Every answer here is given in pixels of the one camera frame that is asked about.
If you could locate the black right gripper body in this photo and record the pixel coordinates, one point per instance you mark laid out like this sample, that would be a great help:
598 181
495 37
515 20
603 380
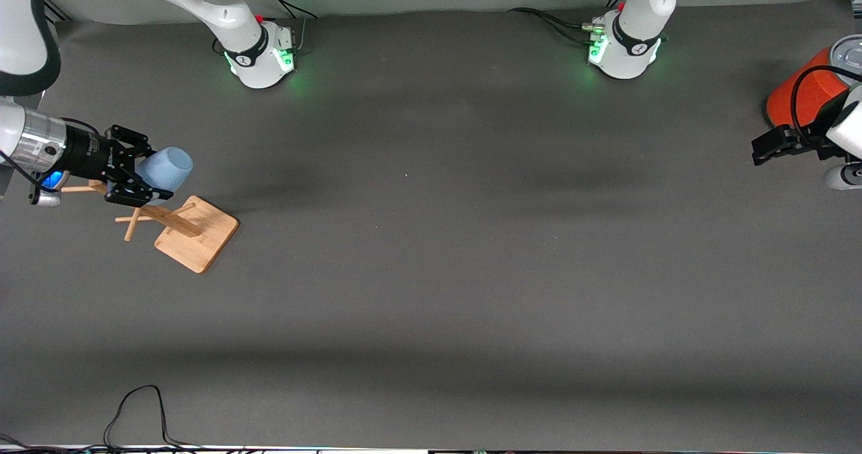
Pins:
86 155

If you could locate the light blue plastic cup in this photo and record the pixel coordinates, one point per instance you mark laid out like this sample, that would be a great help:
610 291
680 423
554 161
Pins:
168 168

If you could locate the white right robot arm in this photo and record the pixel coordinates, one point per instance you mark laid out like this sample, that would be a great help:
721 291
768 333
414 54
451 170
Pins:
222 9

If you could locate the orange drink can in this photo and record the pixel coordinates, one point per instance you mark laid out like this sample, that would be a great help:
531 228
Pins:
818 90

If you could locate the wooden mug tree stand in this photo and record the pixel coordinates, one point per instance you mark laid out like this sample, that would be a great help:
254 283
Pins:
199 235

